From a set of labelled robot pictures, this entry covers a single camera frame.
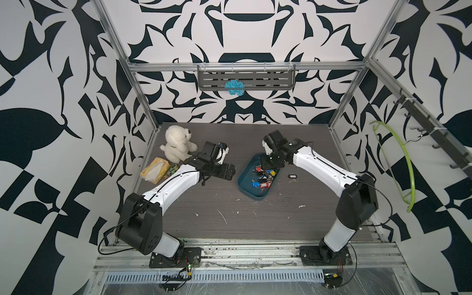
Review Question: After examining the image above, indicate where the green tag key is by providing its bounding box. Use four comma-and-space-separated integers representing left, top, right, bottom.
167, 165, 179, 177

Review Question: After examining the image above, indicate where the teal storage box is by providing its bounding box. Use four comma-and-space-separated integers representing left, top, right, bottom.
237, 154, 280, 201

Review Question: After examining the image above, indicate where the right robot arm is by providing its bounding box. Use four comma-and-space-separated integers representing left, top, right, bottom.
261, 130, 379, 260

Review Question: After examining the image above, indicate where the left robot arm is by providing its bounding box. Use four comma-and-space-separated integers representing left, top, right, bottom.
114, 141, 236, 259

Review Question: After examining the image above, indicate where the white teddy bear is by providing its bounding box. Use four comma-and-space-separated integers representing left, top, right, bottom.
160, 125, 198, 164

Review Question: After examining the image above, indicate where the yellow tissue pack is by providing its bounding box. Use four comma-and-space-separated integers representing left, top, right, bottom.
140, 157, 170, 184

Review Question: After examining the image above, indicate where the teal scrunchie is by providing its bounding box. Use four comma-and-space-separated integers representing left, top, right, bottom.
224, 79, 245, 97

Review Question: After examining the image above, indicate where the green hoop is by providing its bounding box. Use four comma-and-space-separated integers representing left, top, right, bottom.
370, 120, 417, 213

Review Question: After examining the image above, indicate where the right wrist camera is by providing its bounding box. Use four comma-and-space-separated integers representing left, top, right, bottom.
263, 141, 274, 155

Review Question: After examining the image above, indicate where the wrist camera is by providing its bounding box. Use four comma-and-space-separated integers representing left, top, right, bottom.
216, 143, 229, 165
263, 141, 274, 155

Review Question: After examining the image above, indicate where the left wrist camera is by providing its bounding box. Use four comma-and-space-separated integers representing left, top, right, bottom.
216, 143, 229, 165

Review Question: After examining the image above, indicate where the grey slotted wall shelf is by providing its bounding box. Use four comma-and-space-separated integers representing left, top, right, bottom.
197, 64, 296, 91

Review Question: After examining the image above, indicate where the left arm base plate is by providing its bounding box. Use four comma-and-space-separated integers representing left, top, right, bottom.
149, 247, 202, 269

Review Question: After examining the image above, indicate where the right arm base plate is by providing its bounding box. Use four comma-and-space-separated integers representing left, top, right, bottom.
299, 245, 354, 266

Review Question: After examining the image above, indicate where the white cable duct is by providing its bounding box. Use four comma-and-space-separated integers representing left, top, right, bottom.
105, 269, 325, 284

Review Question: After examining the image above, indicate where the dark wall hook rail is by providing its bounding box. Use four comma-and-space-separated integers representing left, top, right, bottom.
395, 88, 472, 178

